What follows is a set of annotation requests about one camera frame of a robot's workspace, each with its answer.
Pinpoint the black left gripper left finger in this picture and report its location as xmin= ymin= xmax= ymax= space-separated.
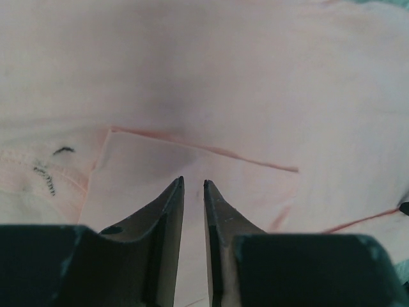
xmin=99 ymin=177 xmax=185 ymax=306

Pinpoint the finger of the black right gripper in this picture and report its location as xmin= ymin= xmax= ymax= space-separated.
xmin=399 ymin=201 xmax=409 ymax=216

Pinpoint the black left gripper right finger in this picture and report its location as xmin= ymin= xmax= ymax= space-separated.
xmin=204 ymin=180 xmax=266 ymax=306

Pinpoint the pink t-shirt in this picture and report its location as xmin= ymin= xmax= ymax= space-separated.
xmin=1 ymin=1 xmax=408 ymax=306

